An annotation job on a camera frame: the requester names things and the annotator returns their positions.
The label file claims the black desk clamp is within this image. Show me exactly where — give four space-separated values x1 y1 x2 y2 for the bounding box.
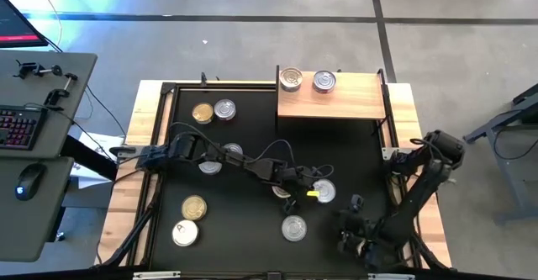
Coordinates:
43 72 79 107
13 59 64 80

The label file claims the gold-lid green-label seafood can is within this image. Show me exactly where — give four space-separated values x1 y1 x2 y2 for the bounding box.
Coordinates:
181 194 208 222
191 102 215 125

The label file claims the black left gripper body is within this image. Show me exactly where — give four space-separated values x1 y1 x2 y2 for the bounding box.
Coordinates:
275 164 320 201

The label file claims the silver metal bracket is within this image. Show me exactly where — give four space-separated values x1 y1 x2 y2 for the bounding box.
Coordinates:
133 271 182 280
368 272 416 280

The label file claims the thin floor cable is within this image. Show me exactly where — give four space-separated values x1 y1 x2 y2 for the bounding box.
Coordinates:
31 0 64 48

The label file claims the black computer mouse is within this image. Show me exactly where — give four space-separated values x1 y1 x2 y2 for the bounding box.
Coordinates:
14 163 47 201

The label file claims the black table mat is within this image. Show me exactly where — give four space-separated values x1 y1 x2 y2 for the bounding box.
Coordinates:
149 87 400 272

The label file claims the black desk leg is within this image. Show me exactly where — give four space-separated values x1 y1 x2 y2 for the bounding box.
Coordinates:
61 135 119 181

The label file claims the black monitor cable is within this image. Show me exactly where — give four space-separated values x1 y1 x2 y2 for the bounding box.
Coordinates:
41 35 129 140

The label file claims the white paper sheet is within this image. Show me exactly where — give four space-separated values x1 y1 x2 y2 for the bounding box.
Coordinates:
69 131 126 189

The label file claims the black computer monitor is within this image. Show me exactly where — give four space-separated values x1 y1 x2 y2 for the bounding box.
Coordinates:
0 0 50 49

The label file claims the black backlit keyboard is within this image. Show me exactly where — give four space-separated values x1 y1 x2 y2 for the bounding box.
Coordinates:
0 105 48 151

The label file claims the grey desk panel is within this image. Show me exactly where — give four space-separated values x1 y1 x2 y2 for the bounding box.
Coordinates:
0 49 98 160

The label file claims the grey metal stand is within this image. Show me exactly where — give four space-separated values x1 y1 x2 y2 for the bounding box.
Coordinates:
462 84 538 226

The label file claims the silver-lid green-label seafood can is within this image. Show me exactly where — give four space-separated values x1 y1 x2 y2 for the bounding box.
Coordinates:
281 214 309 243

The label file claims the white-lid blue-label seafood can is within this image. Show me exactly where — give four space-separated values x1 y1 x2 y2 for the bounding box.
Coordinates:
171 219 200 248

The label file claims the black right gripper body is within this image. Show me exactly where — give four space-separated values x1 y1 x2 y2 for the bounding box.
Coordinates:
351 193 394 272

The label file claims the black aluminium table frame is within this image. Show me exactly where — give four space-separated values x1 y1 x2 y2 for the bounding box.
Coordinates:
92 72 454 272

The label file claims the wooden shelf with black legs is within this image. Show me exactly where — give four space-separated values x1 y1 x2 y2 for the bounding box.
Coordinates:
275 64 390 136

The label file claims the black stand cable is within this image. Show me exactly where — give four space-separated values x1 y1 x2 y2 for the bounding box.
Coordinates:
493 124 538 161

